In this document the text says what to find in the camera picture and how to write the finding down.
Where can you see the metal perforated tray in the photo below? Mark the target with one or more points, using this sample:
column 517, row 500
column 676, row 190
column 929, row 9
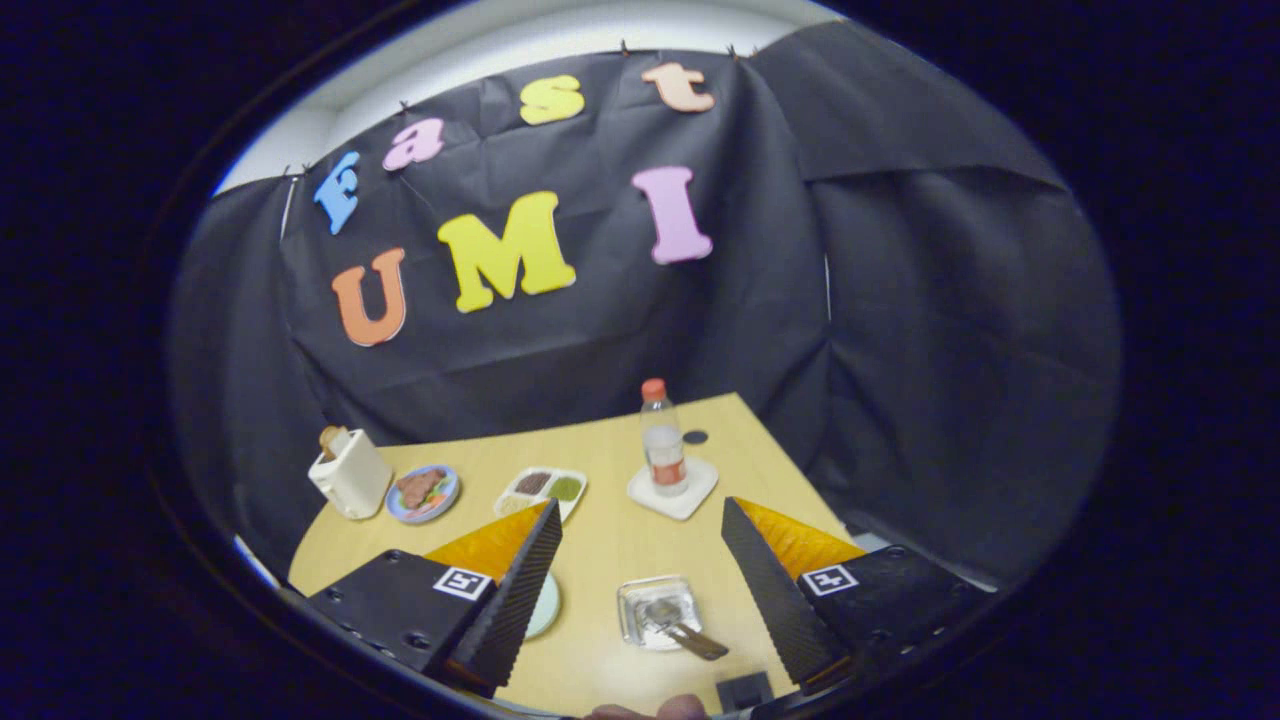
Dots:
column 638, row 630

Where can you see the yellow beans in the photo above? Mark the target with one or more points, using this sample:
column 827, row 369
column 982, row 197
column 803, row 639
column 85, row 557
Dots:
column 516, row 503

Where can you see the brown beans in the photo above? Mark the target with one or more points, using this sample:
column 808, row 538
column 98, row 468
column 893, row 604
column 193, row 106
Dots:
column 533, row 483

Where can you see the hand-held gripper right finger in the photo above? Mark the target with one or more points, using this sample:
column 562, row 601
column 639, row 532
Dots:
column 770, row 600

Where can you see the meat with vegetables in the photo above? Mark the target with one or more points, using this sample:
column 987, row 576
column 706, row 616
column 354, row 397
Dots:
column 418, row 487

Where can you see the green beans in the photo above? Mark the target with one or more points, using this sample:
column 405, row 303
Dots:
column 565, row 489

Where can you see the pale green plate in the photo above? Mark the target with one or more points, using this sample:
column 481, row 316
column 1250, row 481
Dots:
column 545, row 605

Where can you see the clear plastic bottle red cap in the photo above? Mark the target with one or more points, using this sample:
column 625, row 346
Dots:
column 663, row 450

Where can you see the toasted bread slice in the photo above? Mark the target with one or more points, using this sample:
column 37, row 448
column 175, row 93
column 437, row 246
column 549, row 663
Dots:
column 330, row 440

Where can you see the white toaster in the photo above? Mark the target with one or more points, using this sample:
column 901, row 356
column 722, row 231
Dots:
column 355, row 480

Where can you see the blue plate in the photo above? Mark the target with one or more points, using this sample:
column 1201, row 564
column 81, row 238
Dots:
column 420, row 517

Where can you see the white square coaster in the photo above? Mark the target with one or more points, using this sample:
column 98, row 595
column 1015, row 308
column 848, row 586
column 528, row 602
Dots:
column 701, row 490

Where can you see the white divided dish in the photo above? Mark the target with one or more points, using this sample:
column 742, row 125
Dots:
column 566, row 510

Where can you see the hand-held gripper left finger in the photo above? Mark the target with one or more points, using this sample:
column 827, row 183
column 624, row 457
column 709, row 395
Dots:
column 515, row 610

